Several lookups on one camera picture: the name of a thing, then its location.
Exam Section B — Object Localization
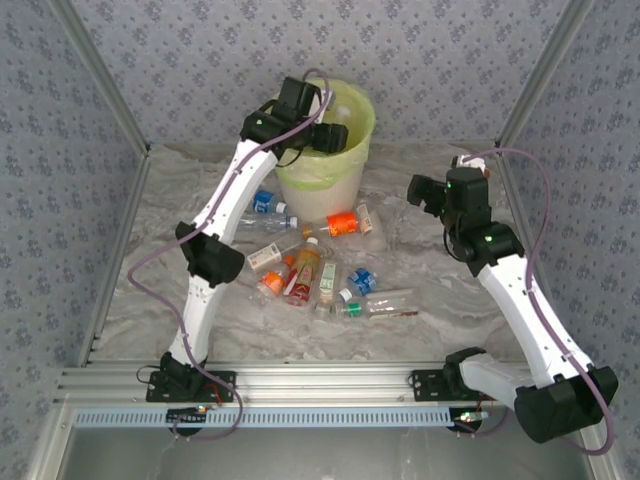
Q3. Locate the small LED circuit board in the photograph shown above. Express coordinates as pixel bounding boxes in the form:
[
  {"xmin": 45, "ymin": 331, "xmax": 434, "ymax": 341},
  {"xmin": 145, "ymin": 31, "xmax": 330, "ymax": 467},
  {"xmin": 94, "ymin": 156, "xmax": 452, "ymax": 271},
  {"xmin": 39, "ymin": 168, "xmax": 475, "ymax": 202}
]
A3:
[
  {"xmin": 166, "ymin": 405, "xmax": 210, "ymax": 435},
  {"xmin": 452, "ymin": 407, "xmax": 494, "ymax": 434}
]

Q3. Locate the slotted grey cable duct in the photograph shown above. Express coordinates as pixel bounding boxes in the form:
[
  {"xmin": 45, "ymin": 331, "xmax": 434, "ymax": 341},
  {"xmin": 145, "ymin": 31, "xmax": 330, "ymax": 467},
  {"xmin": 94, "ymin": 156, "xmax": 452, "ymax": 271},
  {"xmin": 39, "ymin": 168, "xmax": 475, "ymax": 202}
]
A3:
[{"xmin": 73, "ymin": 405, "xmax": 457, "ymax": 430}]

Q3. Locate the aluminium table edge rail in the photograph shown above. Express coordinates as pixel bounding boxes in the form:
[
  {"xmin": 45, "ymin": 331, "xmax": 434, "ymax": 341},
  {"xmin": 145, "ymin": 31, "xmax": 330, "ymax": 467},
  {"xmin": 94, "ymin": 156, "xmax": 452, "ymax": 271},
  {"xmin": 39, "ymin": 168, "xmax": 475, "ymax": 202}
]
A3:
[
  {"xmin": 494, "ymin": 142, "xmax": 561, "ymax": 326},
  {"xmin": 77, "ymin": 147, "xmax": 152, "ymax": 369}
]

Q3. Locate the green white label bottle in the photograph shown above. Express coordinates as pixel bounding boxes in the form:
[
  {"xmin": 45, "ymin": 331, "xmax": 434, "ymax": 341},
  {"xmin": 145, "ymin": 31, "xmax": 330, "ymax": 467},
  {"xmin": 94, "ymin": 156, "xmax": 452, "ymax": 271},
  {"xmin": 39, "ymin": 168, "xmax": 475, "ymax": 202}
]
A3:
[{"xmin": 313, "ymin": 261, "xmax": 340, "ymax": 322}]

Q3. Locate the green label plastic bottle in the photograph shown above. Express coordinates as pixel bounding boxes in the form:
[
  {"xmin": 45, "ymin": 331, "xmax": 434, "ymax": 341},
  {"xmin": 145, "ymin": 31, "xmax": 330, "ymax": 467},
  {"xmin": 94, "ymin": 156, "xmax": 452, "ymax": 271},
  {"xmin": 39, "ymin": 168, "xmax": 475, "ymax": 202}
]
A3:
[{"xmin": 329, "ymin": 301, "xmax": 369, "ymax": 320}]

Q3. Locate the blue label plastic bottle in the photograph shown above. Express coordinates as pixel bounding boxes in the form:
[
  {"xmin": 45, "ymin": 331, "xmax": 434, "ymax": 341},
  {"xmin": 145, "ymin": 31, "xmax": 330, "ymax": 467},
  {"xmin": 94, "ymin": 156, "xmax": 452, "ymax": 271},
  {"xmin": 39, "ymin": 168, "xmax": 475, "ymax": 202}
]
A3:
[
  {"xmin": 337, "ymin": 267, "xmax": 379, "ymax": 304},
  {"xmin": 252, "ymin": 187, "xmax": 289, "ymax": 216}
]

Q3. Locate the large clear plastic bottle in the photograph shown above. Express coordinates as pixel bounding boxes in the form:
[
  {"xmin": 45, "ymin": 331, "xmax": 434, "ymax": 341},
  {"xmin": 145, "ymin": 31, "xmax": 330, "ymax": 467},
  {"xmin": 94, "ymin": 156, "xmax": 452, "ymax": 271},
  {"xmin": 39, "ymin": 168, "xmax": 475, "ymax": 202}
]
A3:
[{"xmin": 363, "ymin": 288, "xmax": 420, "ymax": 322}]

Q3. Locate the wide aluminium base rail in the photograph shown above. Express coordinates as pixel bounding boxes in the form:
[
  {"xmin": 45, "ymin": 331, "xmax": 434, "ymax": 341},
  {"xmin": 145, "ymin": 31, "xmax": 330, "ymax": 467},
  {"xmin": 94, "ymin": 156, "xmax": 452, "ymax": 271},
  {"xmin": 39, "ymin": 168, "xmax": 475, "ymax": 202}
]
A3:
[{"xmin": 54, "ymin": 360, "xmax": 534, "ymax": 405}]

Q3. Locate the clear bottle white red label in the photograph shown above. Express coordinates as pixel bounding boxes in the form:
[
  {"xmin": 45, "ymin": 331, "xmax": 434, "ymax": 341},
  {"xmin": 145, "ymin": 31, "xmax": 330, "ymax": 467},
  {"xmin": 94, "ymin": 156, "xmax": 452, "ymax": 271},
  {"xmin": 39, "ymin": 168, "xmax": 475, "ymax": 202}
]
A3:
[{"xmin": 246, "ymin": 233, "xmax": 301, "ymax": 274}]

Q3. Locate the red yellow label tea bottle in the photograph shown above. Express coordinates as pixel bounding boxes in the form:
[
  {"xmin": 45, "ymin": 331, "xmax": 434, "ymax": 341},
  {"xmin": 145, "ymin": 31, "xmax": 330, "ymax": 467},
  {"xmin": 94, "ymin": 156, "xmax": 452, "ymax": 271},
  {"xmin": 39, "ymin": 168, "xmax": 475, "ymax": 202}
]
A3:
[{"xmin": 282, "ymin": 237, "xmax": 322, "ymax": 307}]

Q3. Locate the clear ribbed plastic bottle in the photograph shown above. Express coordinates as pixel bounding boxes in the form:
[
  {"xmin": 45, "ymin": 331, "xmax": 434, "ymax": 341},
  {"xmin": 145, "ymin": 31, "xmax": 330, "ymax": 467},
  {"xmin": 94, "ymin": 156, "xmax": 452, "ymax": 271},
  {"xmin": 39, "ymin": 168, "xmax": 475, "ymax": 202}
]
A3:
[{"xmin": 237, "ymin": 212, "xmax": 300, "ymax": 235}]

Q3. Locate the white plastic bin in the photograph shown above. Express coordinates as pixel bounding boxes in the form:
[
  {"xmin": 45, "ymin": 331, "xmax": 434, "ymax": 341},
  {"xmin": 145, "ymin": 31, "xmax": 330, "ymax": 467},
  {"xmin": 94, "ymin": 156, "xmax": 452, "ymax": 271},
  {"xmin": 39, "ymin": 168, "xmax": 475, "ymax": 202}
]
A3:
[{"xmin": 273, "ymin": 79, "xmax": 377, "ymax": 224}]

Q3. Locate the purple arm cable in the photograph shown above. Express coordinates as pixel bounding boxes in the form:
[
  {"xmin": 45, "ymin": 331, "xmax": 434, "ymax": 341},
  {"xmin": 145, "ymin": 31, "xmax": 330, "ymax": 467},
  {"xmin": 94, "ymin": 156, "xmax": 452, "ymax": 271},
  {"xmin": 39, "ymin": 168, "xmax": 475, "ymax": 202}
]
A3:
[
  {"xmin": 127, "ymin": 68, "xmax": 334, "ymax": 442},
  {"xmin": 457, "ymin": 147, "xmax": 616, "ymax": 456}
]

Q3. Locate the clear bottle white orange label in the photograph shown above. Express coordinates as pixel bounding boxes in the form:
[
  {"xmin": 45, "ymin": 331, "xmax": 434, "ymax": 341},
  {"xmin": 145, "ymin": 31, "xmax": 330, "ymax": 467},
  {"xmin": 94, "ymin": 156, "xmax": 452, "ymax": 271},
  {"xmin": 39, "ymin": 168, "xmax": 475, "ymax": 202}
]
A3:
[{"xmin": 355, "ymin": 202, "xmax": 389, "ymax": 253}]

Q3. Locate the aluminium frame post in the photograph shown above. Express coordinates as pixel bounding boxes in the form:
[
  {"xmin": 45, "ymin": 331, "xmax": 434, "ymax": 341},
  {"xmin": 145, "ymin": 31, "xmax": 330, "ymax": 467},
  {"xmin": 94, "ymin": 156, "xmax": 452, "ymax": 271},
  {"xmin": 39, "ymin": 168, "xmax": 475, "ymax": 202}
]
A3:
[
  {"xmin": 47, "ymin": 0, "xmax": 152, "ymax": 157},
  {"xmin": 493, "ymin": 0, "xmax": 597, "ymax": 157}
]

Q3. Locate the green bin liner bag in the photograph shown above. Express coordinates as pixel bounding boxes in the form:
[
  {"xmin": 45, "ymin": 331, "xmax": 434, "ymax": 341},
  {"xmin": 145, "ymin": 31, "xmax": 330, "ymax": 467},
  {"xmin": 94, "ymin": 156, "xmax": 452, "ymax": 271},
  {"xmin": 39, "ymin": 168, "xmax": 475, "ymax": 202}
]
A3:
[{"xmin": 272, "ymin": 79, "xmax": 377, "ymax": 191}]

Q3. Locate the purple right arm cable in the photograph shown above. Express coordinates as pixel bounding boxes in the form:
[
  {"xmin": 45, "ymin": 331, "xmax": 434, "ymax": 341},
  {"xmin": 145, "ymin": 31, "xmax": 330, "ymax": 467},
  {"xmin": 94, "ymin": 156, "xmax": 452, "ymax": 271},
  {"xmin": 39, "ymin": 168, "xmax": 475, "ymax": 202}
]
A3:
[{"xmin": 457, "ymin": 147, "xmax": 616, "ymax": 456}]

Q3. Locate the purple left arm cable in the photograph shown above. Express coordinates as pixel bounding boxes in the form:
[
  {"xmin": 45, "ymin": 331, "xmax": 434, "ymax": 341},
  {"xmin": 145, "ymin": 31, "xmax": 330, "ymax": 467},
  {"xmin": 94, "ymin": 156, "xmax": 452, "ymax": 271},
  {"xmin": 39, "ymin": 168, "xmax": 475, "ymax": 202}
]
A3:
[{"xmin": 127, "ymin": 68, "xmax": 334, "ymax": 442}]

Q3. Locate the orange label plastic bottle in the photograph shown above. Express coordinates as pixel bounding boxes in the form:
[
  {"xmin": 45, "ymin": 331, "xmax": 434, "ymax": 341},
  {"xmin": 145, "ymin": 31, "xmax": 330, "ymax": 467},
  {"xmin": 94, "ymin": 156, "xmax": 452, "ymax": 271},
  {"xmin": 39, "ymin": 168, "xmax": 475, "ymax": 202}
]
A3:
[
  {"xmin": 301, "ymin": 211, "xmax": 361, "ymax": 240},
  {"xmin": 249, "ymin": 255, "xmax": 296, "ymax": 307}
]

